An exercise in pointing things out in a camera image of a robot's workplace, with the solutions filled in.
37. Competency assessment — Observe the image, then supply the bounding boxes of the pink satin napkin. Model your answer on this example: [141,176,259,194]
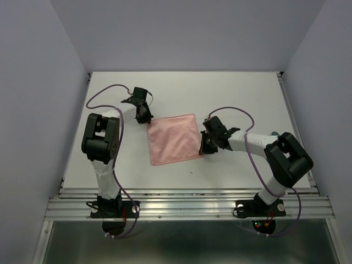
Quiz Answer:
[147,113,202,166]

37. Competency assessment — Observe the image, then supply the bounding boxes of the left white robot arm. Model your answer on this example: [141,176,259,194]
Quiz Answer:
[81,87,153,219]

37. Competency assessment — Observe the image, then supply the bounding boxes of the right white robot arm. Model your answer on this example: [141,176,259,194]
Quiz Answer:
[199,116,314,218]

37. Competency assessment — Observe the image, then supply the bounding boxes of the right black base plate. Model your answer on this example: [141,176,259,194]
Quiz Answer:
[232,199,286,219]

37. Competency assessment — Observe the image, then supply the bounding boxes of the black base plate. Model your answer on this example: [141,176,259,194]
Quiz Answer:
[86,201,140,219]
[232,199,286,219]

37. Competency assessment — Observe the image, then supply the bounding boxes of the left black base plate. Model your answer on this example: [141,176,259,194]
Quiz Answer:
[86,201,140,219]

